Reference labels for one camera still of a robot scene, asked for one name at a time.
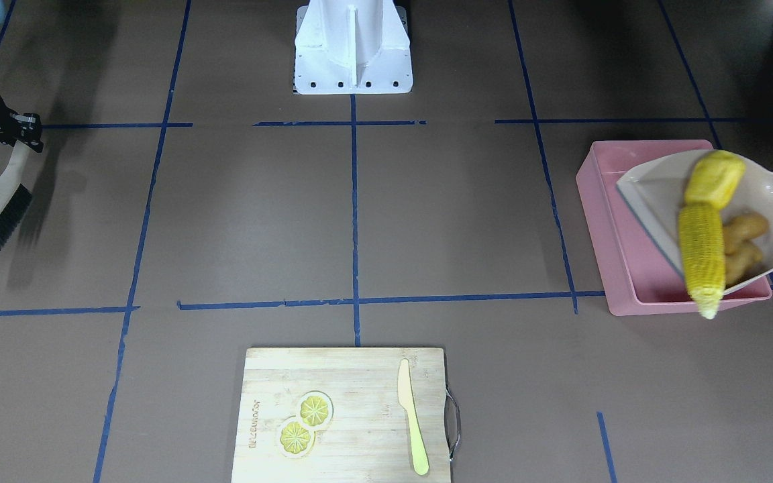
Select wooden cutting board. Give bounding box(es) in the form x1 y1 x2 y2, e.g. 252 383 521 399
230 347 457 482

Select toy lemon slice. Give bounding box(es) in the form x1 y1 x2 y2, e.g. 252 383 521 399
276 418 317 459
297 390 334 431

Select brown toy ginger root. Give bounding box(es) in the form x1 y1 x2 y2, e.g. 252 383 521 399
722 212 769 287

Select pink plastic bin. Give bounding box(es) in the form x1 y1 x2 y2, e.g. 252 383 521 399
575 140 773 317

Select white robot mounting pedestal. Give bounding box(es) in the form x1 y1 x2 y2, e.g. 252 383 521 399
293 1 414 95

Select beige hand brush black bristles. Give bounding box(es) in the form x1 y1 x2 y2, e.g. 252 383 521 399
0 142 33 251

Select beige plastic dustpan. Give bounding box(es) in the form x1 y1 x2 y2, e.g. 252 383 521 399
615 149 773 297

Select yellow plastic toy knife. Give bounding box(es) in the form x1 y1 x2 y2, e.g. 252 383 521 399
397 358 429 476

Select yellow toy corn cob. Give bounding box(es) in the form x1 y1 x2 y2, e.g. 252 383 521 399
678 204 726 320

